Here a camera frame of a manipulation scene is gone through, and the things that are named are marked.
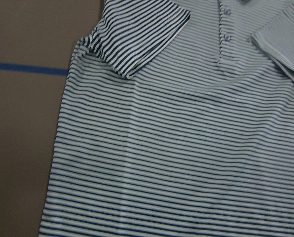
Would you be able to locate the striped polo shirt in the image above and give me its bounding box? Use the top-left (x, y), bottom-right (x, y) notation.
top-left (39, 0), bottom-right (294, 237)

